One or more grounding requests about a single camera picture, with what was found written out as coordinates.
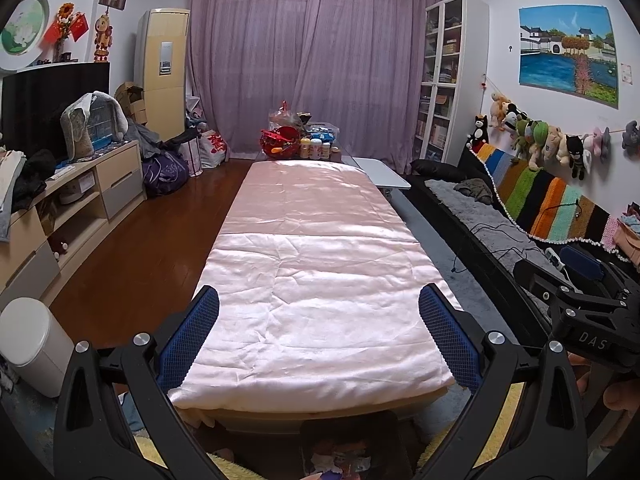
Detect clear wrapped gift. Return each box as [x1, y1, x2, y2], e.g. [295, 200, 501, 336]
[270, 101, 303, 133]

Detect white glass bookcase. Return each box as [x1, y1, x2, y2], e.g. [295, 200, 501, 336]
[419, 0, 490, 163]

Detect purple bag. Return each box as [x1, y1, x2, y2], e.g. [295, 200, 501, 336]
[141, 152, 191, 196]

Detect striped knitted blanket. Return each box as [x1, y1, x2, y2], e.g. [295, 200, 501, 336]
[472, 142, 640, 261]

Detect black television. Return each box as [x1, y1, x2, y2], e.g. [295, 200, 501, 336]
[0, 61, 111, 161]

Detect black cable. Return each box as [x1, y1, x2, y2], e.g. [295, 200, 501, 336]
[450, 222, 546, 276]

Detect white red shopping bag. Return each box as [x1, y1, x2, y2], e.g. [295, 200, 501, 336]
[200, 130, 228, 168]

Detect grey cloth pile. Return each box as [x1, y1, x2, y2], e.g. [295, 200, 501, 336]
[125, 122, 201, 161]

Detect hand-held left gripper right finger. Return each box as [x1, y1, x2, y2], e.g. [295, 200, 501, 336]
[418, 283, 588, 480]

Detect black trash bin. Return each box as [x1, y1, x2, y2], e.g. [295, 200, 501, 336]
[299, 409, 418, 480]

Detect clear plastic storage box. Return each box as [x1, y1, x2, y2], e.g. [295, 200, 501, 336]
[302, 121, 342, 146]

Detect purple curtain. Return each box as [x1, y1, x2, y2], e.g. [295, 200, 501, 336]
[187, 0, 446, 161]

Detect black cushion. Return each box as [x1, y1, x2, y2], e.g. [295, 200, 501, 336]
[410, 158, 473, 183]

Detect beige television cabinet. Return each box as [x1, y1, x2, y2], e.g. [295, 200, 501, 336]
[0, 139, 148, 311]

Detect row of hanging plush toys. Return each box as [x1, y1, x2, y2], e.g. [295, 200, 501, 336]
[489, 92, 640, 181]

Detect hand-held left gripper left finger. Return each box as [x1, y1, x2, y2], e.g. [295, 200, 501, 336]
[52, 284, 221, 480]

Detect cardboard box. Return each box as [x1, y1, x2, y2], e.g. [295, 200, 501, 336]
[116, 82, 148, 126]

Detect pile of clothes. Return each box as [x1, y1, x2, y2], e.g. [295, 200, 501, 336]
[0, 147, 58, 241]

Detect dark crumpled cloth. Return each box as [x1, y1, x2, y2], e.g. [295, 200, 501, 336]
[454, 178, 495, 205]

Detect grey fluffy sofa blanket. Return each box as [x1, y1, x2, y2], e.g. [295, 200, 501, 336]
[425, 177, 576, 306]

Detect cream standing air conditioner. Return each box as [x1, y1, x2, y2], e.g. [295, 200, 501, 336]
[134, 8, 192, 136]

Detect red flags with sunflower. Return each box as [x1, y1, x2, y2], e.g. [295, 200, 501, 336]
[44, 2, 90, 58]

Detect yellow fluffy mat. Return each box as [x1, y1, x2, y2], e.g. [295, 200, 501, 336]
[132, 385, 523, 480]

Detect landscape wall poster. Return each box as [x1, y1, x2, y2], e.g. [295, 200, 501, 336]
[518, 6, 621, 110]

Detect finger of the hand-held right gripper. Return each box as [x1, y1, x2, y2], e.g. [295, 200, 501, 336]
[512, 258, 586, 307]
[559, 245, 640, 306]

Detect white power strip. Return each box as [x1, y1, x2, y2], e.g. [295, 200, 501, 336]
[542, 246, 568, 276]

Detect white folding table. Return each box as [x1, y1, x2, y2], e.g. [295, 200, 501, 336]
[352, 156, 412, 191]

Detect blue bird cage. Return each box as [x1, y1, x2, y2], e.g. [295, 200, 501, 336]
[87, 95, 126, 151]

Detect red basket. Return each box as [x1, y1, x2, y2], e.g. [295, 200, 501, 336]
[259, 127, 301, 161]

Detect person's right hand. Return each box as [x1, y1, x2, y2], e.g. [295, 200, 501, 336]
[567, 352, 640, 456]

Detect grey white towel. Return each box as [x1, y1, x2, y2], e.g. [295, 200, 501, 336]
[60, 91, 131, 161]

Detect pink satin tablecloth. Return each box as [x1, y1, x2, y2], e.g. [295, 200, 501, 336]
[167, 161, 463, 411]

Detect round green wall painting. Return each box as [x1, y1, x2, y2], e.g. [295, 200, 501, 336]
[0, 0, 51, 73]

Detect hanging red gold ornament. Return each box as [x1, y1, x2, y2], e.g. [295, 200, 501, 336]
[94, 12, 113, 63]

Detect grey rug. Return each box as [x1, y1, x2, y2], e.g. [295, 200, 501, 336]
[387, 187, 551, 361]

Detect black sofa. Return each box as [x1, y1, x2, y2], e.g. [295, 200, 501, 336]
[407, 142, 640, 411]

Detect black white cat plush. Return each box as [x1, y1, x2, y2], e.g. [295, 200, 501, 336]
[467, 115, 490, 150]

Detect white lidded bin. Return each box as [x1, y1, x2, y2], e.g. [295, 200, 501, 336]
[0, 297, 76, 398]

